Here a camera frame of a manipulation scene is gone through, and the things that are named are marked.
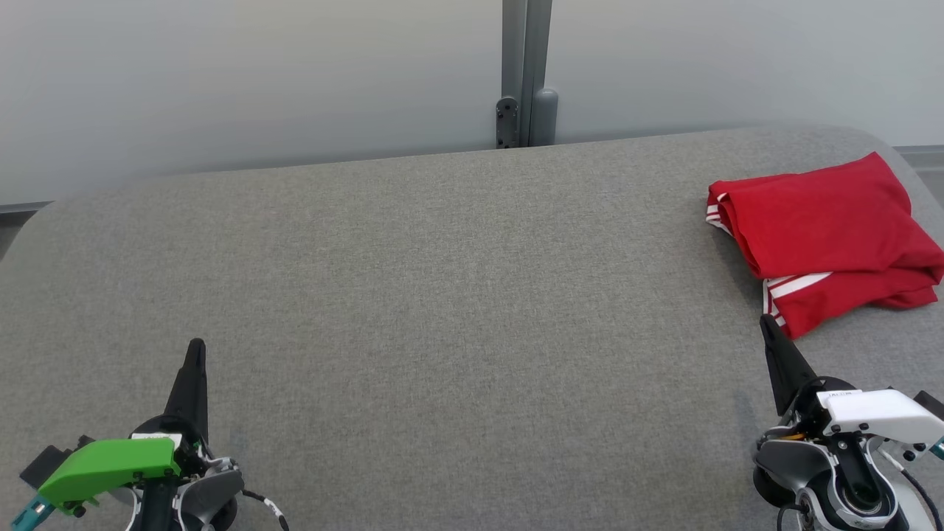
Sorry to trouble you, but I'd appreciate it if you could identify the red and white jersey shirt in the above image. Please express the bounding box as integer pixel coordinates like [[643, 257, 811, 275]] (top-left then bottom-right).
[[706, 151, 944, 341]]

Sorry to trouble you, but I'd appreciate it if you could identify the grey cylindrical post cap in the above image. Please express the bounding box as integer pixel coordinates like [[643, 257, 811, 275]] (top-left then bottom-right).
[[530, 88, 559, 147]]

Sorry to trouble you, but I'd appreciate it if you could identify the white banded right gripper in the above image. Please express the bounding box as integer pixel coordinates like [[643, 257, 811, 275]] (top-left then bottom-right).
[[760, 314, 944, 462]]

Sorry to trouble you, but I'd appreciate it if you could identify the teal left cable connector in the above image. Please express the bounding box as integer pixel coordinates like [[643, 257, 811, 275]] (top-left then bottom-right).
[[10, 496, 57, 531]]

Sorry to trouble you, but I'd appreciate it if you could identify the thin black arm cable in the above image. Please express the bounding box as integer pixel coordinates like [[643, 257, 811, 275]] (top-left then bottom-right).
[[874, 442, 944, 531], [240, 488, 291, 531]]

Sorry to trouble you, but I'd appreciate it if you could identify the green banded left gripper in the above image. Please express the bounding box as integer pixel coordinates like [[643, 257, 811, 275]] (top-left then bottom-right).
[[37, 339, 210, 517]]

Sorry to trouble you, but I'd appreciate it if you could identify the grey fabric sofa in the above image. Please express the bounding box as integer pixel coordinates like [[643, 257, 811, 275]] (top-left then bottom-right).
[[0, 125, 944, 531]]

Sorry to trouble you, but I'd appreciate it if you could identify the grey metal partition post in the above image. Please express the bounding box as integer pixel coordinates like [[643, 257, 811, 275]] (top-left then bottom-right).
[[501, 0, 554, 148]]

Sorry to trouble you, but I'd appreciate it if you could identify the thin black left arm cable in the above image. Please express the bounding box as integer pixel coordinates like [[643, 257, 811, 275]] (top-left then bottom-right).
[[240, 488, 291, 531]]

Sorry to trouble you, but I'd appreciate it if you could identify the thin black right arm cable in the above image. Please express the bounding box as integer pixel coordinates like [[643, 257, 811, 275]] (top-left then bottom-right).
[[874, 442, 944, 531]]

